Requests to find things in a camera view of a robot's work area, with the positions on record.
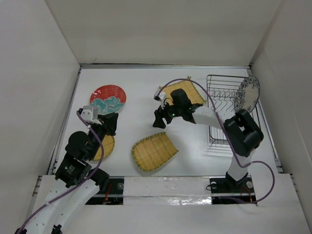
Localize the metal front rail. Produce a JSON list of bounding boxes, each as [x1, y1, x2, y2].
[[92, 193, 255, 198]]

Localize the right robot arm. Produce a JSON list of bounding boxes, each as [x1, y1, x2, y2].
[[153, 89, 264, 192]]

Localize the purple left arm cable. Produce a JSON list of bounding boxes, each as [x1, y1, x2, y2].
[[14, 111, 105, 234]]

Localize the red teal floral plate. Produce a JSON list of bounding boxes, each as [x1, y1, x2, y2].
[[89, 85, 127, 115]]

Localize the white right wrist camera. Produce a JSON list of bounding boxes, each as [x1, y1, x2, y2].
[[154, 89, 173, 109]]

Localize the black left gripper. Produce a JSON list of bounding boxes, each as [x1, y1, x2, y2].
[[88, 112, 118, 159]]

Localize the dark wire dish rack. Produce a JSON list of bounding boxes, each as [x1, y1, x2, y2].
[[206, 74, 261, 148]]

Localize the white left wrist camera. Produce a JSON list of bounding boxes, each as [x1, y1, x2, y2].
[[78, 105, 101, 124]]

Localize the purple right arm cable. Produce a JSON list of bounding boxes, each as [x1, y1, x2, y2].
[[156, 78, 277, 204]]

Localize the fan-shaped bamboo tray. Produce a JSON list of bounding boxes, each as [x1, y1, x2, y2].
[[131, 132, 178, 172]]

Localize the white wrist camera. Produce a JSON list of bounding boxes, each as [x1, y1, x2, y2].
[[154, 89, 173, 109], [78, 105, 101, 124]]

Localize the square bamboo tray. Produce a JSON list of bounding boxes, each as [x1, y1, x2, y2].
[[162, 76, 207, 105]]

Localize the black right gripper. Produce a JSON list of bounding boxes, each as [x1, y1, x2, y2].
[[153, 99, 182, 129]]

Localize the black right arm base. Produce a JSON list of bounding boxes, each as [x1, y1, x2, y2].
[[206, 173, 254, 194]]

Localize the round bamboo tray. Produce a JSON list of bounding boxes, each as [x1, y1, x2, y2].
[[93, 135, 115, 161]]

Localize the blue white floral plate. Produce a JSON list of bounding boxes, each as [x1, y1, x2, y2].
[[234, 76, 260, 113]]

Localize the white foam front strip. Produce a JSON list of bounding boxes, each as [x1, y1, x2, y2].
[[123, 176, 212, 206]]

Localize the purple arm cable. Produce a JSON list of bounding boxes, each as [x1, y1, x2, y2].
[[14, 111, 105, 234], [156, 78, 277, 204]]

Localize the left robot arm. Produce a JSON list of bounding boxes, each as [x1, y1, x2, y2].
[[16, 109, 118, 234]]

